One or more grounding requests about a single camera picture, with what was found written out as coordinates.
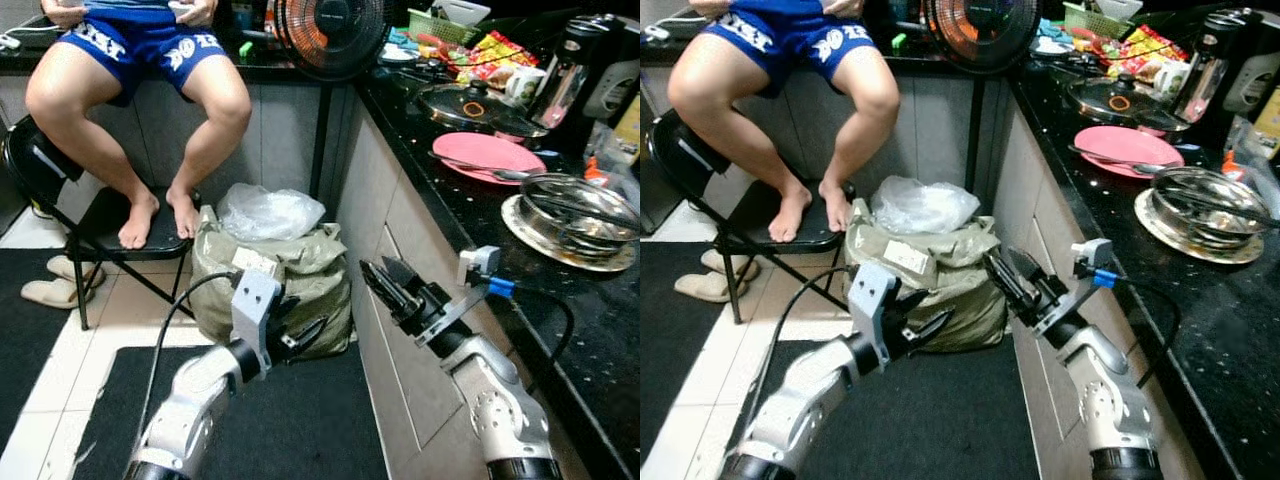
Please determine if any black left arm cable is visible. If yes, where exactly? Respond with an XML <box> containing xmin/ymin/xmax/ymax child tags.
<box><xmin>140</xmin><ymin>272</ymin><xmax>241</xmax><ymax>451</ymax></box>
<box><xmin>745</xmin><ymin>265</ymin><xmax>861</xmax><ymax>441</ymax></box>

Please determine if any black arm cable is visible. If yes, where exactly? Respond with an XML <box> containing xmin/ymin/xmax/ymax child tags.
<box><xmin>745</xmin><ymin>265</ymin><xmax>861</xmax><ymax>441</ymax></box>
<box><xmin>485</xmin><ymin>278</ymin><xmax>576</xmax><ymax>396</ymax></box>
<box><xmin>140</xmin><ymin>272</ymin><xmax>241</xmax><ymax>451</ymax></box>
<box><xmin>1075</xmin><ymin>265</ymin><xmax>1183</xmax><ymax>391</ymax></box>

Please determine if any yellow cardboard box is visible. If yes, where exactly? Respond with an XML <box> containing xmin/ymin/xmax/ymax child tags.
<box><xmin>615</xmin><ymin>95</ymin><xmax>641</xmax><ymax>166</ymax></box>
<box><xmin>1262</xmin><ymin>85</ymin><xmax>1280</xmax><ymax>156</ymax></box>

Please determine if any beige slipper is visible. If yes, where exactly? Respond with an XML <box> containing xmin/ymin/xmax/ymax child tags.
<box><xmin>700</xmin><ymin>248</ymin><xmax>756</xmax><ymax>277</ymax></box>
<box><xmin>675</xmin><ymin>270</ymin><xmax>746</xmax><ymax>304</ymax></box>
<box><xmin>20</xmin><ymin>278</ymin><xmax>91</xmax><ymax>309</ymax></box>
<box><xmin>45</xmin><ymin>255</ymin><xmax>106</xmax><ymax>287</ymax></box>

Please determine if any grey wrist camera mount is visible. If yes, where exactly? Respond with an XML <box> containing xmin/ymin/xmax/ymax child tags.
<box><xmin>848</xmin><ymin>262</ymin><xmax>901</xmax><ymax>366</ymax></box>
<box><xmin>425</xmin><ymin>245</ymin><xmax>503</xmax><ymax>346</ymax></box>
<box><xmin>1035</xmin><ymin>238</ymin><xmax>1116</xmax><ymax>336</ymax></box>
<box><xmin>230</xmin><ymin>268</ymin><xmax>284</xmax><ymax>373</ymax></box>

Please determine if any black chopstick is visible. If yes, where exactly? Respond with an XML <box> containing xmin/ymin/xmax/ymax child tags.
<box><xmin>525</xmin><ymin>188</ymin><xmax>641</xmax><ymax>223</ymax></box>
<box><xmin>1160</xmin><ymin>183</ymin><xmax>1280</xmax><ymax>221</ymax></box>
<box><xmin>528</xmin><ymin>194</ymin><xmax>641</xmax><ymax>229</ymax></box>
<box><xmin>1163</xmin><ymin>189</ymin><xmax>1280</xmax><ymax>227</ymax></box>

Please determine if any large clear plastic bag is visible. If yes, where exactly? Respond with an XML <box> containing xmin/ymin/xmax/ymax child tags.
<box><xmin>217</xmin><ymin>183</ymin><xmax>328</xmax><ymax>243</ymax></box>
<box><xmin>870</xmin><ymin>177</ymin><xmax>983</xmax><ymax>236</ymax></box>

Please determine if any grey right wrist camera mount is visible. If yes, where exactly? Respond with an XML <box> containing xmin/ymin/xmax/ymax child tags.
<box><xmin>1035</xmin><ymin>238</ymin><xmax>1116</xmax><ymax>336</ymax></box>
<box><xmin>425</xmin><ymin>245</ymin><xmax>503</xmax><ymax>346</ymax></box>

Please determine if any black floor mat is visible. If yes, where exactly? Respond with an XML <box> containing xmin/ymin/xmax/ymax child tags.
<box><xmin>775</xmin><ymin>340</ymin><xmax>1041</xmax><ymax>480</ymax></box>
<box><xmin>640</xmin><ymin>240</ymin><xmax>721</xmax><ymax>441</ymax></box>
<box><xmin>75</xmin><ymin>345</ymin><xmax>391</xmax><ymax>480</ymax></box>
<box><xmin>0</xmin><ymin>248</ymin><xmax>76</xmax><ymax>461</ymax></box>

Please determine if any seated person in blue shorts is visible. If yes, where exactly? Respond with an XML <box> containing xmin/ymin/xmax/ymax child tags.
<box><xmin>25</xmin><ymin>0</ymin><xmax>253</xmax><ymax>251</ymax></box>
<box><xmin>667</xmin><ymin>0</ymin><xmax>901</xmax><ymax>244</ymax></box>

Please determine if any crumpled clear plastic wrapper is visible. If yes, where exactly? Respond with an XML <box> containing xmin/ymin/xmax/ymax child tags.
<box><xmin>1225</xmin><ymin>115</ymin><xmax>1280</xmax><ymax>216</ymax></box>
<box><xmin>585</xmin><ymin>120</ymin><xmax>641</xmax><ymax>206</ymax></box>

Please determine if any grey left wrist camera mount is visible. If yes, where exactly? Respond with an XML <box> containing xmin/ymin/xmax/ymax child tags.
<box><xmin>230</xmin><ymin>268</ymin><xmax>284</xmax><ymax>373</ymax></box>
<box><xmin>848</xmin><ymin>262</ymin><xmax>901</xmax><ymax>366</ymax></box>

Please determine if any black standing fan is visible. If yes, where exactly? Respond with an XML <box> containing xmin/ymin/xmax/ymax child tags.
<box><xmin>920</xmin><ymin>0</ymin><xmax>1041</xmax><ymax>191</ymax></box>
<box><xmin>270</xmin><ymin>0</ymin><xmax>391</xmax><ymax>201</ymax></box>

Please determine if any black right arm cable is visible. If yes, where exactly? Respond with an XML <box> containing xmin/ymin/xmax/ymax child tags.
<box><xmin>485</xmin><ymin>278</ymin><xmax>576</xmax><ymax>396</ymax></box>
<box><xmin>1075</xmin><ymin>265</ymin><xmax>1183</xmax><ymax>391</ymax></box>

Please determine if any yellow red snack packet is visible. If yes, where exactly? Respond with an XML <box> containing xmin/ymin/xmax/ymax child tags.
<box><xmin>458</xmin><ymin>30</ymin><xmax>541</xmax><ymax>89</ymax></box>
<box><xmin>1105</xmin><ymin>25</ymin><xmax>1191</xmax><ymax>81</ymax></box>

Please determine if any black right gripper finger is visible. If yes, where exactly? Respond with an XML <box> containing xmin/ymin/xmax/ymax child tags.
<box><xmin>983</xmin><ymin>251</ymin><xmax>1032</xmax><ymax>312</ymax></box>
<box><xmin>1003</xmin><ymin>245</ymin><xmax>1050</xmax><ymax>288</ymax></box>
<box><xmin>381</xmin><ymin>255</ymin><xmax>430</xmax><ymax>302</ymax></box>
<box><xmin>360</xmin><ymin>261</ymin><xmax>412</xmax><ymax>327</ymax></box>

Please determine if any leaf-patterned white plate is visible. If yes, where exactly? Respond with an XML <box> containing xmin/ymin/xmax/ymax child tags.
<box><xmin>500</xmin><ymin>193</ymin><xmax>639</xmax><ymax>274</ymax></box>
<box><xmin>1133</xmin><ymin>187</ymin><xmax>1266</xmax><ymax>266</ymax></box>

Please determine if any green plastic basket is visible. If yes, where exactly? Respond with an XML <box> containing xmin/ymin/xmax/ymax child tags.
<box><xmin>405</xmin><ymin>8</ymin><xmax>481</xmax><ymax>46</ymax></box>
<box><xmin>1060</xmin><ymin>3</ymin><xmax>1136</xmax><ymax>41</ymax></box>

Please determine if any black folding chair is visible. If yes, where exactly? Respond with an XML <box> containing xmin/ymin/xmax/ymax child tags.
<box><xmin>0</xmin><ymin>115</ymin><xmax>201</xmax><ymax>331</ymax></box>
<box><xmin>645</xmin><ymin>110</ymin><xmax>856</xmax><ymax>326</ymax></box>

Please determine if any black coffee maker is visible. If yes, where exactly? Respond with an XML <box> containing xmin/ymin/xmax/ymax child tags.
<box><xmin>1170</xmin><ymin>8</ymin><xmax>1280</xmax><ymax>141</ymax></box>
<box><xmin>530</xmin><ymin>12</ymin><xmax>641</xmax><ymax>156</ymax></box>

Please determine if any pink round plate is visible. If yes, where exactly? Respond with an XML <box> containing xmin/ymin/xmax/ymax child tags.
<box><xmin>1073</xmin><ymin>125</ymin><xmax>1186</xmax><ymax>179</ymax></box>
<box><xmin>432</xmin><ymin>132</ymin><xmax>548</xmax><ymax>187</ymax></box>

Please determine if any black pan with glass lid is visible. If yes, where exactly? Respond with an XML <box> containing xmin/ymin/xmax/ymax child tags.
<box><xmin>415</xmin><ymin>80</ymin><xmax>549</xmax><ymax>138</ymax></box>
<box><xmin>1063</xmin><ymin>75</ymin><xmax>1191</xmax><ymax>133</ymax></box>

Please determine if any olive woven sack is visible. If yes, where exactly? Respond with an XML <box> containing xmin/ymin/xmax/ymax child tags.
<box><xmin>845</xmin><ymin>200</ymin><xmax>1009</xmax><ymax>353</ymax></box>
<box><xmin>188</xmin><ymin>205</ymin><xmax>353</xmax><ymax>361</ymax></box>

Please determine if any steel two-handled pot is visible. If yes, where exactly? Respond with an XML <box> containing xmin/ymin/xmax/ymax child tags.
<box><xmin>518</xmin><ymin>173</ymin><xmax>641</xmax><ymax>263</ymax></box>
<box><xmin>1150</xmin><ymin>165</ymin><xmax>1273</xmax><ymax>251</ymax></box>

